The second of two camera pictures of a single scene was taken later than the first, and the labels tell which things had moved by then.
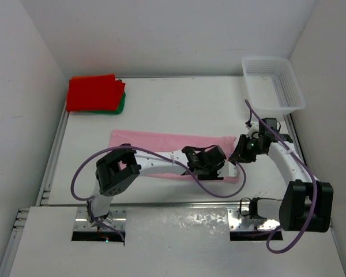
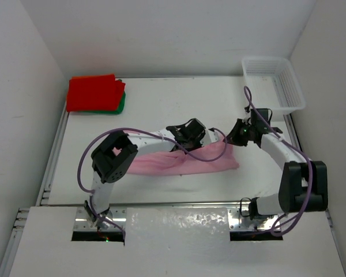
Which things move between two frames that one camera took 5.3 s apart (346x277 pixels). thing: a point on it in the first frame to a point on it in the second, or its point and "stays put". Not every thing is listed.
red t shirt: x=94 y=93 stays put
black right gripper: x=240 y=152 to x=233 y=137
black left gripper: x=213 y=174 to x=199 y=138
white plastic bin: x=272 y=85 stays put
